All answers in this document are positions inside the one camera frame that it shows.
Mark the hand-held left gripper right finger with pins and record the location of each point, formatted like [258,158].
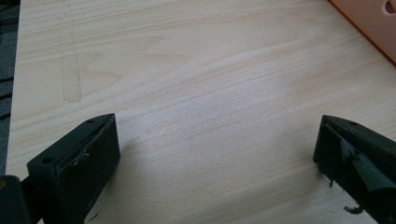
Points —
[358,161]

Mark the orange plastic board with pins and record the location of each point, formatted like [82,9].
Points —
[370,21]

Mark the clear tape strip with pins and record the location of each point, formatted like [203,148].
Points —
[70,62]

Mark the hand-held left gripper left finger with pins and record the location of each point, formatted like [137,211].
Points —
[73,168]

